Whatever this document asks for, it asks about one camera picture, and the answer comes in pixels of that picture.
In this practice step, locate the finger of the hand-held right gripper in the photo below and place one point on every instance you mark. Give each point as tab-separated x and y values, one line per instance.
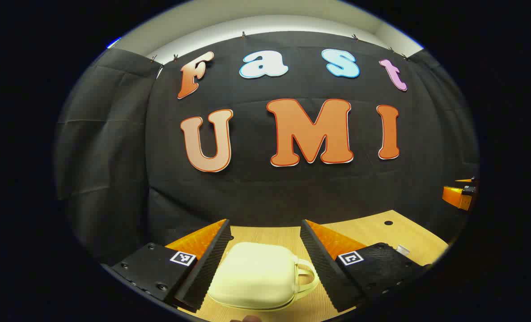
454	197
466	180

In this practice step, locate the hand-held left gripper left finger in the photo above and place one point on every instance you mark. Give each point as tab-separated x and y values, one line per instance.
211	264

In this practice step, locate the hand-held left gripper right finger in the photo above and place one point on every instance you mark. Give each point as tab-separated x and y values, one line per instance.
323	268

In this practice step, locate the cream yellow suitcase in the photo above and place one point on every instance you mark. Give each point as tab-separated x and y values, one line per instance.
256	277

